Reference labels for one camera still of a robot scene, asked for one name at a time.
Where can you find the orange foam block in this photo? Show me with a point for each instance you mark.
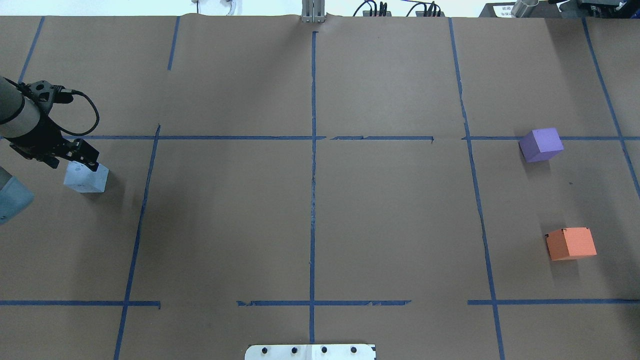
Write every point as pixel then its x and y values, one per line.
pixel 570 243

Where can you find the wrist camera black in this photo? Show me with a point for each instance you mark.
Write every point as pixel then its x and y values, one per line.
pixel 45 95

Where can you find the purple foam block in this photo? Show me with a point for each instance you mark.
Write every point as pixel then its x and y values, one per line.
pixel 541 145

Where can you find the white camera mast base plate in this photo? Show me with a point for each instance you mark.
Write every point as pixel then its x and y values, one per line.
pixel 340 351

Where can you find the metal cup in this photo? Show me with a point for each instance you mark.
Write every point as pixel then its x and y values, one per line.
pixel 523 8

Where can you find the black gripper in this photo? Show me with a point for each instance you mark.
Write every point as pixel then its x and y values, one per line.
pixel 36 135

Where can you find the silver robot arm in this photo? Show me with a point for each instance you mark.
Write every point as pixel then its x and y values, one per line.
pixel 22 192

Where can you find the light blue foam block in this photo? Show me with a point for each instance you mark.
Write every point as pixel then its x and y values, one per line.
pixel 80 178

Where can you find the aluminium frame post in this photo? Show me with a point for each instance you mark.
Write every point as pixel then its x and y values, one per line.
pixel 313 11

